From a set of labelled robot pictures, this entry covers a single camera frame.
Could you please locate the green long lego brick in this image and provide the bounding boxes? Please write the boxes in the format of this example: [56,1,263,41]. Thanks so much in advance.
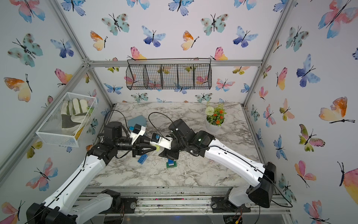
[166,161,177,169]

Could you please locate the blue long lego brick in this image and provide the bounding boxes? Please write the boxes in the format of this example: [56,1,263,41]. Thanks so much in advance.
[138,155,148,165]

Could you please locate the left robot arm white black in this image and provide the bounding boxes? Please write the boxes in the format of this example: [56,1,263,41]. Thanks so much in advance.
[26,121,161,224]

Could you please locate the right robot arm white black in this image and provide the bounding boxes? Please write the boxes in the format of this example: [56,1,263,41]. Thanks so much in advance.
[151,119,277,208]

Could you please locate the light blue dustpan scoop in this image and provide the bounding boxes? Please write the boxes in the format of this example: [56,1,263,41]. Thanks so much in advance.
[127,115,147,127]

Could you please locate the white pot with flowers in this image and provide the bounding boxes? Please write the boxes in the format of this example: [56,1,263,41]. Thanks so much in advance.
[205,103,226,133]

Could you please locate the work glove white grey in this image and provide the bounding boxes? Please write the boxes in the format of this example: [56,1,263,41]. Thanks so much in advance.
[61,98,91,136]

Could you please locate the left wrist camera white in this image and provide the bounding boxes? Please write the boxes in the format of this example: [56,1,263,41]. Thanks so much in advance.
[130,124,146,145]

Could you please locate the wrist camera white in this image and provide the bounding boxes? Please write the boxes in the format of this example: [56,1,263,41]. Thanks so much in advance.
[150,133,173,149]
[130,124,146,145]

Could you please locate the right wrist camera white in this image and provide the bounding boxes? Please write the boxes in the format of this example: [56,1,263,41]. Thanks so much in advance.
[150,133,173,149]

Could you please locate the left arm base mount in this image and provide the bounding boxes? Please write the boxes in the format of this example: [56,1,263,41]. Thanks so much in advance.
[100,189,138,214]

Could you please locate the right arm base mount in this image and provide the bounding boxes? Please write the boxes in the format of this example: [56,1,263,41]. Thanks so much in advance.
[210,187,251,213]

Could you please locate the white wire wall basket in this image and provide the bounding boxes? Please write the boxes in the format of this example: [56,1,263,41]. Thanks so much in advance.
[36,92,98,147]

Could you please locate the black wire wall basket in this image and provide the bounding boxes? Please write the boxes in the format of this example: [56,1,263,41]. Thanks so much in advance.
[125,57,212,92]

